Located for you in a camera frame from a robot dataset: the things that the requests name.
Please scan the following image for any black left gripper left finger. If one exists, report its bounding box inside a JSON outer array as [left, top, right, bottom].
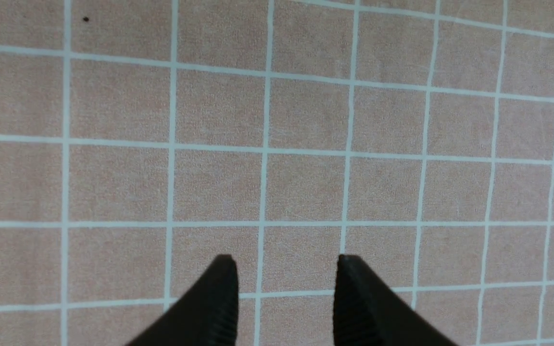
[[127, 255, 239, 346]]

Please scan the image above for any pink checkered tablecloth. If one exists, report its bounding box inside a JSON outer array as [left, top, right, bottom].
[[0, 0, 554, 346]]

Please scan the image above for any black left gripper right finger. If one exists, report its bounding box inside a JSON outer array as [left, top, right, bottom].
[[333, 255, 455, 346]]

